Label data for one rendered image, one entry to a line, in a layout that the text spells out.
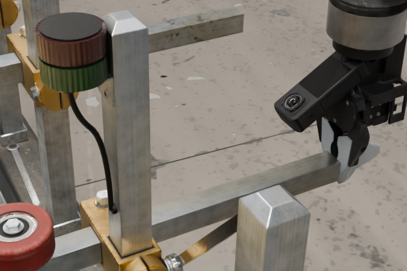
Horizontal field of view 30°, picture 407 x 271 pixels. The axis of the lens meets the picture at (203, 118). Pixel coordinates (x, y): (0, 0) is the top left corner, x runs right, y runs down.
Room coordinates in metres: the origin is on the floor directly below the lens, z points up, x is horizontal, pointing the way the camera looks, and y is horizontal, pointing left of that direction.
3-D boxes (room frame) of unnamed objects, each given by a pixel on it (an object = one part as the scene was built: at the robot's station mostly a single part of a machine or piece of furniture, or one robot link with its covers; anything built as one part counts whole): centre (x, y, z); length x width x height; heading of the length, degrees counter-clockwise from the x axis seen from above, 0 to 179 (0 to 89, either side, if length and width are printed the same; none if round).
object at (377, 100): (0.81, -0.19, 0.97); 0.09 x 0.08 x 0.12; 119
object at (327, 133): (0.82, -0.19, 0.86); 0.06 x 0.03 x 0.09; 119
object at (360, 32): (0.80, -0.18, 1.05); 0.10 x 0.09 x 0.05; 29
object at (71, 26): (0.59, 0.11, 1.03); 0.06 x 0.06 x 0.22; 29
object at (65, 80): (0.59, 0.12, 1.10); 0.06 x 0.06 x 0.02
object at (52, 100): (0.85, 0.21, 0.95); 0.14 x 0.06 x 0.05; 29
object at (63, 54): (0.59, 0.12, 1.13); 0.06 x 0.06 x 0.02
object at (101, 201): (0.67, 0.11, 0.88); 0.02 x 0.02 x 0.01
